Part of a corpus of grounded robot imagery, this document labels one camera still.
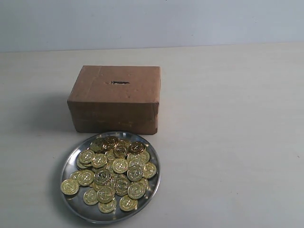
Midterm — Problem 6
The gold coin lower left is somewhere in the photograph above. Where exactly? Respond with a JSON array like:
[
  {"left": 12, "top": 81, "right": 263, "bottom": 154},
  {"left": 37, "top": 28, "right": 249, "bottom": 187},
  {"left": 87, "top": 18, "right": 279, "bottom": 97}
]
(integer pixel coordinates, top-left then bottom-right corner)
[{"left": 83, "top": 189, "right": 98, "bottom": 206}]

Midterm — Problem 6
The gold coin top left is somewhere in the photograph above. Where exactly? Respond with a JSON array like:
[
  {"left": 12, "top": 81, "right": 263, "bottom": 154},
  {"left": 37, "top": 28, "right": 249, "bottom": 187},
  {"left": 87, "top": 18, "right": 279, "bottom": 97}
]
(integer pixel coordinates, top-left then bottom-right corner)
[{"left": 89, "top": 138, "right": 105, "bottom": 153}]

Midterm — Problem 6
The gold coin right centre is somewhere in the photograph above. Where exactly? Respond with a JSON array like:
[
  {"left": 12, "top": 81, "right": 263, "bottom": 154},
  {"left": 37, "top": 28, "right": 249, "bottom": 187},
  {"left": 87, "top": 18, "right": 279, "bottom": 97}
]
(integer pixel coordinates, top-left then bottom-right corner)
[{"left": 127, "top": 165, "right": 143, "bottom": 182}]

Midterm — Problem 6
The round steel plate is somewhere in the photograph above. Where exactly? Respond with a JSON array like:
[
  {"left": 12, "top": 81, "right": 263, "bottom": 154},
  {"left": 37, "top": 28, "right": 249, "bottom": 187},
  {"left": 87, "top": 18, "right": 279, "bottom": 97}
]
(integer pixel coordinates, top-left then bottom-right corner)
[{"left": 60, "top": 131, "right": 161, "bottom": 225}]

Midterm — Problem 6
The gold coin far left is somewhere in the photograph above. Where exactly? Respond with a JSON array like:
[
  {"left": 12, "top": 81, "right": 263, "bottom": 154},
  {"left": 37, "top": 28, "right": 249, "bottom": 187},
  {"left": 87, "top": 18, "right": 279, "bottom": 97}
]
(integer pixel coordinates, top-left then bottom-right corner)
[{"left": 60, "top": 179, "right": 79, "bottom": 195}]

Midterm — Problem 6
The gold coin dark right top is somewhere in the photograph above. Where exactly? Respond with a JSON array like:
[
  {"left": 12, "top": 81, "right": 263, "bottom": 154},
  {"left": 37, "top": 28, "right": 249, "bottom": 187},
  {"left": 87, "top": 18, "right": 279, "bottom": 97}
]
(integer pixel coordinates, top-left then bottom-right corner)
[{"left": 128, "top": 141, "right": 145, "bottom": 154}]

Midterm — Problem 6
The gold coin middle left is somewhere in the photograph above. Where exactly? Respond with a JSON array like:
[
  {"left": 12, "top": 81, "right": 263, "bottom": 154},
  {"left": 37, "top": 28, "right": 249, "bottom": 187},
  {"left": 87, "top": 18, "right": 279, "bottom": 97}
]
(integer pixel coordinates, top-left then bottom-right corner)
[{"left": 94, "top": 168, "right": 111, "bottom": 185}]

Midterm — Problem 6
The gold coin lower right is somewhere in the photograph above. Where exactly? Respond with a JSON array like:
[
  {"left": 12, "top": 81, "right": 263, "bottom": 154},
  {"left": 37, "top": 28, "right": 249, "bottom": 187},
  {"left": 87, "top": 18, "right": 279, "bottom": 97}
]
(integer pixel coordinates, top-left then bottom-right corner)
[{"left": 128, "top": 182, "right": 146, "bottom": 200}]

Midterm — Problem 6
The gold coin left upper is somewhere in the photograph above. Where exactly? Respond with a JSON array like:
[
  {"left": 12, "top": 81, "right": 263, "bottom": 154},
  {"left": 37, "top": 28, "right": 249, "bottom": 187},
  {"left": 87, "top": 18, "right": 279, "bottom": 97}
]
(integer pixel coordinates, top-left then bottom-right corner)
[{"left": 78, "top": 150, "right": 95, "bottom": 164}]

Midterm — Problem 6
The gold coin far right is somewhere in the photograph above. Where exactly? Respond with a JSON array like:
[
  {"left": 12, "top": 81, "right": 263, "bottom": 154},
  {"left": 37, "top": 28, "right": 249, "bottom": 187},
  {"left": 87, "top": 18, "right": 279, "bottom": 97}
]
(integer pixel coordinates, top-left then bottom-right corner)
[{"left": 143, "top": 162, "right": 157, "bottom": 179}]

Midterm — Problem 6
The gold coin bottom right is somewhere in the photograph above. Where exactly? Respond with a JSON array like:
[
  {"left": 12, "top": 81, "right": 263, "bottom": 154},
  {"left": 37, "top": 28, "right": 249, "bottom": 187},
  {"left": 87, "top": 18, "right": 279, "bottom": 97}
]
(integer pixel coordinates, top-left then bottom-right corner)
[{"left": 119, "top": 195, "right": 138, "bottom": 212}]

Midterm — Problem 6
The brown cardboard slotted box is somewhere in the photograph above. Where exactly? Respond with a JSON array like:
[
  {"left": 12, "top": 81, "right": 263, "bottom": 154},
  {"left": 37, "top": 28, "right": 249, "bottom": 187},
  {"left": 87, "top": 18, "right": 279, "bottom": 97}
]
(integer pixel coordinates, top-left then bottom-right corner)
[{"left": 67, "top": 66, "right": 161, "bottom": 135}]

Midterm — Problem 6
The gold coin dark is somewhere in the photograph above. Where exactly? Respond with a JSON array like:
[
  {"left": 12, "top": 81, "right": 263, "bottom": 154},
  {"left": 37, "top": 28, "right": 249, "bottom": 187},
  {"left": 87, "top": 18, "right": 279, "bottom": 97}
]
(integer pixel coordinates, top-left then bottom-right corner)
[
  {"left": 103, "top": 136, "right": 119, "bottom": 150},
  {"left": 128, "top": 141, "right": 145, "bottom": 154}
]

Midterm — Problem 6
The gold coin lower centre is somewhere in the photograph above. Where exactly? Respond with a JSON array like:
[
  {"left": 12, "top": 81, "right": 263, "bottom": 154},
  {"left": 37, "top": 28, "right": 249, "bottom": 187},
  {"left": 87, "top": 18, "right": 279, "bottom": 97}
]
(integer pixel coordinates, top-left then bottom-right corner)
[{"left": 97, "top": 185, "right": 115, "bottom": 204}]

